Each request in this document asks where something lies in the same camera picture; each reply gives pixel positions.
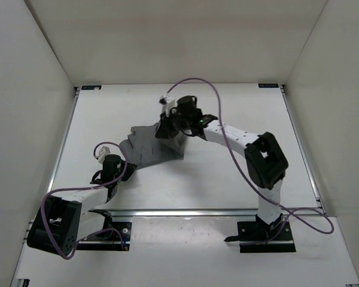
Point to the right blue table label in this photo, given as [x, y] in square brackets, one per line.
[268, 85]

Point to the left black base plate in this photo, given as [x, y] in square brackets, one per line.
[109, 241]

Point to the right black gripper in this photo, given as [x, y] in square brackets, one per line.
[165, 131]

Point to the grey pleated skirt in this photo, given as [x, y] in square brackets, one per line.
[143, 149]

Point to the blue table label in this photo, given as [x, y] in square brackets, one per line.
[91, 87]
[268, 85]

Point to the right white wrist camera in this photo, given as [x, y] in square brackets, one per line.
[167, 102]

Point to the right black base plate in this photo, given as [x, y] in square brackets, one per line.
[252, 239]

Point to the left blue table label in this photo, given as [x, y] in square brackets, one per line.
[91, 87]

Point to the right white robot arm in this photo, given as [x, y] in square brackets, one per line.
[266, 163]

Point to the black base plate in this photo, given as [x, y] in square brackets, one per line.
[252, 239]
[109, 241]

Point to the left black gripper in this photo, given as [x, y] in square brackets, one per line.
[130, 169]

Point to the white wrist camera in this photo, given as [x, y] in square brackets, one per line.
[101, 154]
[167, 102]

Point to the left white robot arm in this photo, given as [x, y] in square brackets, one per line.
[64, 220]

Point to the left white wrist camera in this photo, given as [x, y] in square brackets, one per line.
[101, 154]

